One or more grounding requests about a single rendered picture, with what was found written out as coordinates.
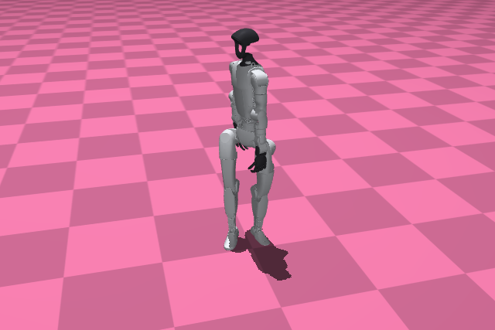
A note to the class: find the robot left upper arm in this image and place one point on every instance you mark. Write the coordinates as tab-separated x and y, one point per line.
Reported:
259	81

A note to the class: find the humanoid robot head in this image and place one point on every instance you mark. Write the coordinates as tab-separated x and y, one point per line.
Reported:
244	37

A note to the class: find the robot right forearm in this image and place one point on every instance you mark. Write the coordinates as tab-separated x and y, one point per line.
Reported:
235	115

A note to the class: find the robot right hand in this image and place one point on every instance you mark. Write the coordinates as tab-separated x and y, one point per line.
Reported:
235	126

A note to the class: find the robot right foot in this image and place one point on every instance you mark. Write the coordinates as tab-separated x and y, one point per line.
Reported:
231	240

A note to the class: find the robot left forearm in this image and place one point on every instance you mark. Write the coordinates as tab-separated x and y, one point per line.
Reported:
260	132

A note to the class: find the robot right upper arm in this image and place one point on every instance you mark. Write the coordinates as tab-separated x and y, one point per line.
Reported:
231	94

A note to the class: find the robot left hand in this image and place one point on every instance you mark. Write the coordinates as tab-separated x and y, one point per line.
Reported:
259	161

